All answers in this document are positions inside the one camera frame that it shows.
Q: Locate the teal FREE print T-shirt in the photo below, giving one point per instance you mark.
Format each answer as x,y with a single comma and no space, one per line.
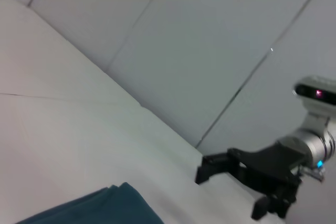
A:
99,205

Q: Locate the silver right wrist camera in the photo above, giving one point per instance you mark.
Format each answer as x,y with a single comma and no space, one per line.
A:
319,100

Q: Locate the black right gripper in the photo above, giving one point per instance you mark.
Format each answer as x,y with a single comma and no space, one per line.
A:
273,166

